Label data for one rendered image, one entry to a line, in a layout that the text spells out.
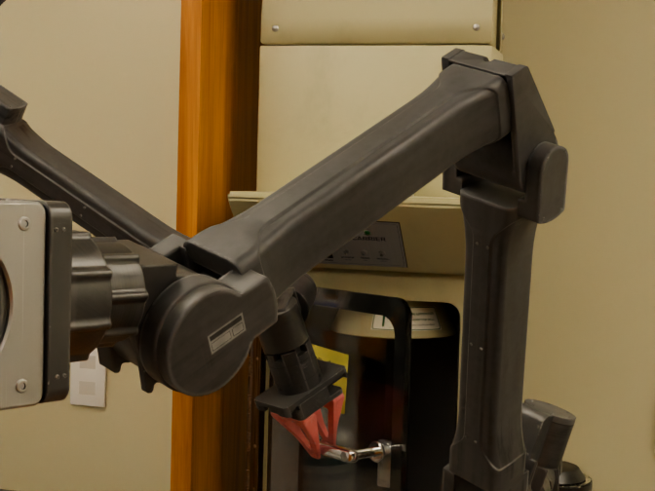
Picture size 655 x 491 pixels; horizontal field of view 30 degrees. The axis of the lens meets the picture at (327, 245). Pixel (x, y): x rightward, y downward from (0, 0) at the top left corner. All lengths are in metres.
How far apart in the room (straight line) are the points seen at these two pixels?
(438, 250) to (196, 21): 0.44
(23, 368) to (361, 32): 1.02
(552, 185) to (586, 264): 0.97
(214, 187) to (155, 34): 0.60
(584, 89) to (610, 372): 0.46
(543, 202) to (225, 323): 0.36
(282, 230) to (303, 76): 0.82
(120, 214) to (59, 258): 0.73
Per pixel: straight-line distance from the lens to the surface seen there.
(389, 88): 1.65
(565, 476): 1.54
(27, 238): 0.73
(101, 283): 0.76
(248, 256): 0.85
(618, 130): 2.04
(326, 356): 1.57
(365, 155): 0.93
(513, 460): 1.24
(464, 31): 1.63
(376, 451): 1.50
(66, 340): 0.74
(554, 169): 1.07
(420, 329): 1.68
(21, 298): 0.73
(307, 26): 1.68
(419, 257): 1.59
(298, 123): 1.67
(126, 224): 1.46
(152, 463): 2.27
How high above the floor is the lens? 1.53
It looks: 3 degrees down
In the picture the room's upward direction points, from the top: 2 degrees clockwise
